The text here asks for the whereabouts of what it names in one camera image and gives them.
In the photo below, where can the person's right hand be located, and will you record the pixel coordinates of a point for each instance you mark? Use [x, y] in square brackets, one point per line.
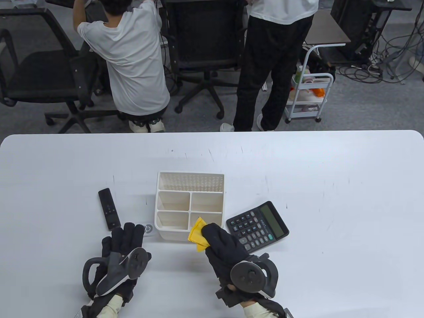
[222, 246]

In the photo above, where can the person's left hand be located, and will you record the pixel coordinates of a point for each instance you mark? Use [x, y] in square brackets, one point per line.
[127, 237]

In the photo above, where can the yellow cleaning cloth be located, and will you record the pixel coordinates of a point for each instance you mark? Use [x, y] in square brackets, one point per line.
[196, 233]

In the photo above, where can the black remote control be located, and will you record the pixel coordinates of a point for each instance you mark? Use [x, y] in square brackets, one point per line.
[109, 208]

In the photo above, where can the black calculator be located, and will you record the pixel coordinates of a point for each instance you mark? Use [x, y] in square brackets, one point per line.
[261, 225]

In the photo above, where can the person's right forearm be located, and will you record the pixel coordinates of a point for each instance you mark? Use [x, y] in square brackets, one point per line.
[258, 311]

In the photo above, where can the dark grey handheld controller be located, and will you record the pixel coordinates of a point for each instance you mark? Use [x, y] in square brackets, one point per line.
[116, 271]
[251, 275]

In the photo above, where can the white plastic organizer basket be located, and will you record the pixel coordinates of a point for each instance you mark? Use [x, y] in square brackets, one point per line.
[190, 182]

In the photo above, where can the black battery pack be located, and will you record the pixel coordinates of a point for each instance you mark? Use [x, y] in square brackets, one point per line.
[82, 313]

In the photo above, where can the white wheeled utility cart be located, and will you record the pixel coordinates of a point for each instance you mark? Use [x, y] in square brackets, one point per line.
[308, 106]

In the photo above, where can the orange object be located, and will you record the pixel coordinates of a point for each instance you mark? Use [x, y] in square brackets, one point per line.
[317, 91]

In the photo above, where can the black mesh office chair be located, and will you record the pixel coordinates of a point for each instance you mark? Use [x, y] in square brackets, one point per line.
[205, 33]
[36, 76]

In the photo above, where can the green bottle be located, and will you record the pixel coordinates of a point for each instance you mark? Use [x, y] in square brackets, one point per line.
[298, 74]

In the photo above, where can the brown top side table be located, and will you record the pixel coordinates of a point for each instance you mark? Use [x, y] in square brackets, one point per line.
[328, 31]

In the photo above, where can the black equipment stand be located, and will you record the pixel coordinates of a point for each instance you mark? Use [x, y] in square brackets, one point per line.
[354, 26]

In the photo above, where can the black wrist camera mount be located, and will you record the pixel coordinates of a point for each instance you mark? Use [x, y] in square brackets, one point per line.
[228, 298]

